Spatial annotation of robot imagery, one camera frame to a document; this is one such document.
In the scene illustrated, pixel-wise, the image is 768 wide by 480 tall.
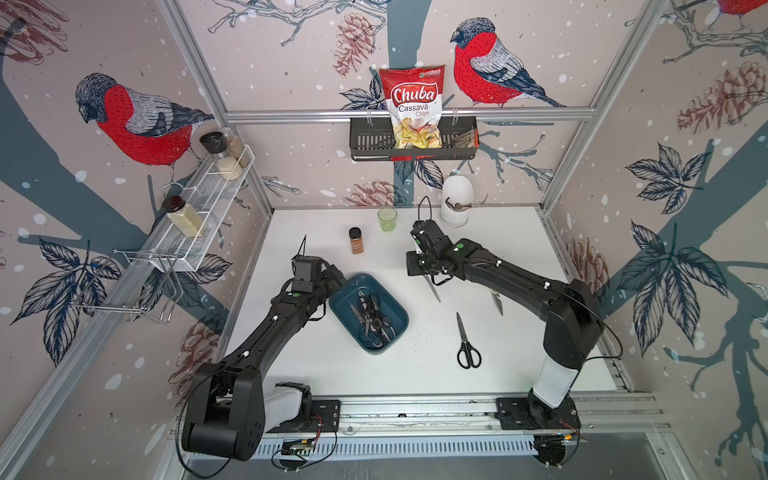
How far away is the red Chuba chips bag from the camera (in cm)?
81

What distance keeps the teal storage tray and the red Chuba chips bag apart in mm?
464

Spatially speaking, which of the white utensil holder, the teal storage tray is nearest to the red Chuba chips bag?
the white utensil holder

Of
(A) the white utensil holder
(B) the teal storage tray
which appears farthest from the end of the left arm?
(A) the white utensil holder

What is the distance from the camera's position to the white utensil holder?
3.59 ft

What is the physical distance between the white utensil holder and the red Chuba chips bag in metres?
0.25
